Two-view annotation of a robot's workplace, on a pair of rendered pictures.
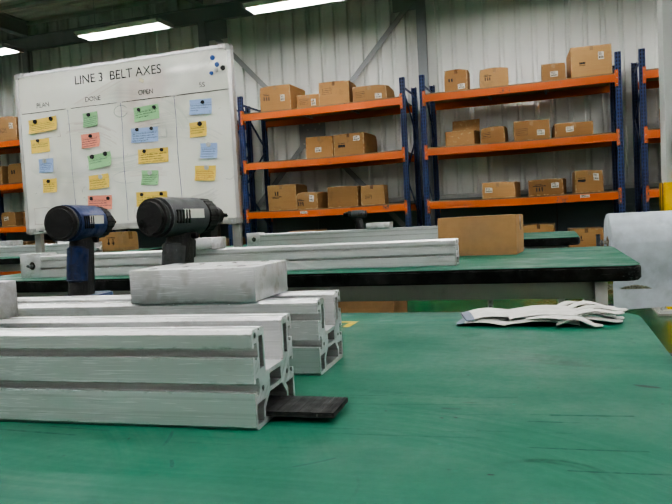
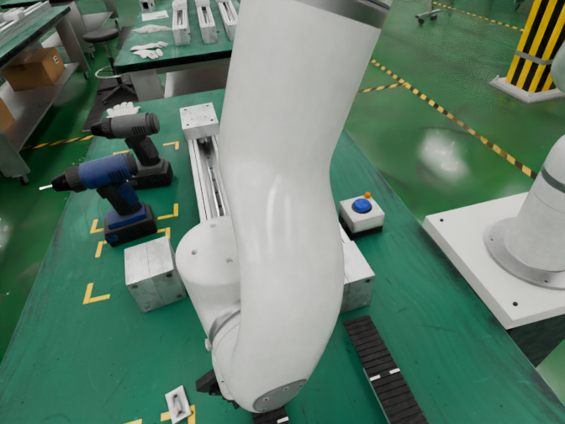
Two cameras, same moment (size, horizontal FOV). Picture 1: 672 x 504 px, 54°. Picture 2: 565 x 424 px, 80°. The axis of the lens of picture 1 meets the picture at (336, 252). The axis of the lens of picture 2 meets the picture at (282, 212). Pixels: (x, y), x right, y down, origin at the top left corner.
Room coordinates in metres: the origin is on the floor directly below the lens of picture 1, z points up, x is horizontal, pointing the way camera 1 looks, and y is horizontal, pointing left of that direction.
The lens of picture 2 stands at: (1.09, 1.18, 1.37)
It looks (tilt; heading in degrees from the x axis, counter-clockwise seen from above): 42 degrees down; 242
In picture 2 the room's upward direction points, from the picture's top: 6 degrees counter-clockwise
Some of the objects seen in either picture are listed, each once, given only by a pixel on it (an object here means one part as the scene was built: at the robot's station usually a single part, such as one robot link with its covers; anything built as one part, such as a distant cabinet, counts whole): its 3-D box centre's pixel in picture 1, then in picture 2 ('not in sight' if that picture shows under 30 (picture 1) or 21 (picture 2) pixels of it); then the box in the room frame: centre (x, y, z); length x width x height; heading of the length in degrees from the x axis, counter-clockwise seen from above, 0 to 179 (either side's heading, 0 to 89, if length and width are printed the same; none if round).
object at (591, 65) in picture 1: (520, 165); not in sight; (9.99, -2.83, 1.59); 2.83 x 0.98 x 3.17; 72
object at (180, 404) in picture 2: not in sight; (178, 405); (1.16, 0.90, 0.78); 0.05 x 0.03 x 0.01; 88
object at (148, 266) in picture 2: not in sight; (161, 271); (1.11, 0.65, 0.83); 0.11 x 0.10 x 0.10; 170
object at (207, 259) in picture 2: not in sight; (234, 289); (1.04, 0.98, 1.09); 0.09 x 0.08 x 0.13; 84
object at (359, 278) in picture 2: not in sight; (344, 278); (0.81, 0.88, 0.83); 0.12 x 0.09 x 0.10; 165
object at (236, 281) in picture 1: (212, 291); (200, 124); (0.82, 0.16, 0.87); 0.16 x 0.11 x 0.07; 75
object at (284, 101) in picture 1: (331, 179); not in sight; (10.94, 0.01, 1.58); 2.83 x 0.98 x 3.15; 72
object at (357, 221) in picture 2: not in sight; (357, 216); (0.66, 0.75, 0.81); 0.10 x 0.08 x 0.06; 165
